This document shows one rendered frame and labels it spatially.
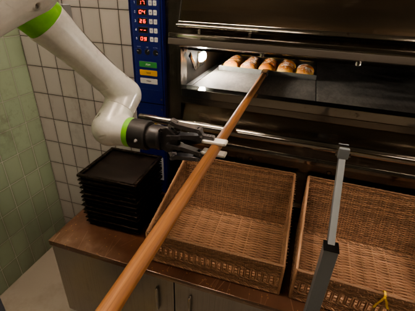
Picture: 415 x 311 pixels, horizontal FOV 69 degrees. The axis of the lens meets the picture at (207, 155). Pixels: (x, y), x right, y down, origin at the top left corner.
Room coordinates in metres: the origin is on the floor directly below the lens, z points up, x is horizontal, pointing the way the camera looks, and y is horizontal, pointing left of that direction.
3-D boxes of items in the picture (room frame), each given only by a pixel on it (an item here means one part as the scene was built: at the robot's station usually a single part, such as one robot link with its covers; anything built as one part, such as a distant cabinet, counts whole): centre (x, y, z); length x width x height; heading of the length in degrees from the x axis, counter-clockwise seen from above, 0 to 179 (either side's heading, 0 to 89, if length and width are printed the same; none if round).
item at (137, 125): (0.85, 0.20, 1.19); 0.12 x 0.06 x 0.09; 163
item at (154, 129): (0.82, 0.13, 1.19); 0.09 x 0.07 x 0.08; 73
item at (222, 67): (1.91, -0.36, 1.20); 0.55 x 0.36 x 0.03; 73
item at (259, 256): (1.07, -0.09, 0.72); 0.56 x 0.49 x 0.28; 74
